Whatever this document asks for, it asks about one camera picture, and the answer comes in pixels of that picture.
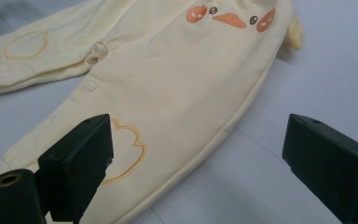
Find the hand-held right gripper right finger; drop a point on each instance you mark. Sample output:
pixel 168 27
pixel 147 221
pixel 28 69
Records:
pixel 332 165

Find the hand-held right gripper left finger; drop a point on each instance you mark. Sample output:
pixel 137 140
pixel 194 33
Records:
pixel 74 168

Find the cream yellow baby pants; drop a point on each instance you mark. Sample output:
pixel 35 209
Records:
pixel 180 81

